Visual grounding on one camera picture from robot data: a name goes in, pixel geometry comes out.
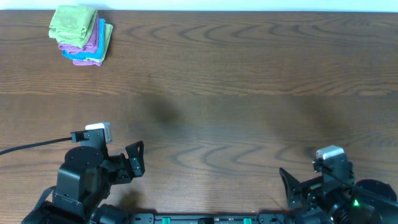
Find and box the green microfiber cloth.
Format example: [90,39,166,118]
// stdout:
[49,5,98,48]

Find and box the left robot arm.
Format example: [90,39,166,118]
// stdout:
[22,128,145,224]

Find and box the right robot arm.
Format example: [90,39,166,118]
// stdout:
[279,152,397,224]

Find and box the folded blue cloth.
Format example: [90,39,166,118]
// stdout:
[62,19,106,60]

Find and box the folded purple cloth at bottom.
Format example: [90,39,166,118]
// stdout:
[73,60,103,67]

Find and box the folded yellow-green cloth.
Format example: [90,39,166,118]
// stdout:
[86,24,113,63]

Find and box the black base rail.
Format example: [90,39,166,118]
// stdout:
[128,213,295,224]

